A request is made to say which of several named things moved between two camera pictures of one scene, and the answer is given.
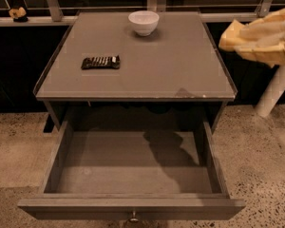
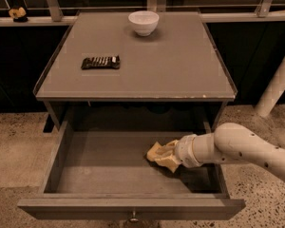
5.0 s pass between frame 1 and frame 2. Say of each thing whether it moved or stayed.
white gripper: moved
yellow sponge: moved
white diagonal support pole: stayed
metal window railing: stayed
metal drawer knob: stayed
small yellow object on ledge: stayed
